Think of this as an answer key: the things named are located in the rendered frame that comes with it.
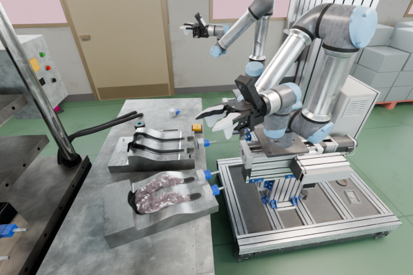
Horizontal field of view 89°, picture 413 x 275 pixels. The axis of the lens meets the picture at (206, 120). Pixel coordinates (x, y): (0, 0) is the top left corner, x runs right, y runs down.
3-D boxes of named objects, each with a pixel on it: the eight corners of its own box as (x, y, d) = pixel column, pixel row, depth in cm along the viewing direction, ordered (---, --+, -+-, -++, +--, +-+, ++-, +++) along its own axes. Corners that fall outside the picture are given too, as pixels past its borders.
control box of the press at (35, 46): (112, 189, 209) (48, 34, 124) (101, 218, 184) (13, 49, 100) (90, 191, 208) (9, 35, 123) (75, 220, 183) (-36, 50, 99)
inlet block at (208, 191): (225, 185, 113) (225, 178, 110) (229, 193, 109) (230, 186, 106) (202, 193, 109) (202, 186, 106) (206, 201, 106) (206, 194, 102)
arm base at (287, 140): (286, 129, 120) (290, 114, 114) (300, 147, 107) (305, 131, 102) (261, 131, 118) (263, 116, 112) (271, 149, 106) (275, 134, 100)
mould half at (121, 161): (194, 140, 147) (193, 125, 140) (195, 169, 126) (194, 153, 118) (121, 143, 145) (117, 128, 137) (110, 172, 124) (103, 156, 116)
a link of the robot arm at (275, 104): (281, 92, 62) (260, 86, 68) (271, 97, 60) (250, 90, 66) (279, 115, 65) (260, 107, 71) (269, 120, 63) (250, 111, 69)
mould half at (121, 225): (201, 172, 124) (200, 159, 118) (218, 211, 104) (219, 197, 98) (110, 199, 110) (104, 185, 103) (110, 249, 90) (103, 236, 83)
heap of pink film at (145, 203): (182, 175, 115) (181, 166, 110) (192, 203, 101) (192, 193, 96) (133, 189, 107) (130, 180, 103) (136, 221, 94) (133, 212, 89)
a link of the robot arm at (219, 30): (228, 39, 145) (229, 26, 140) (213, 38, 148) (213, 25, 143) (230, 37, 151) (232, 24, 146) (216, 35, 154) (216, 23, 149)
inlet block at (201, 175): (217, 170, 121) (217, 164, 118) (220, 177, 118) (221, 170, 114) (196, 177, 118) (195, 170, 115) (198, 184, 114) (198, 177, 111)
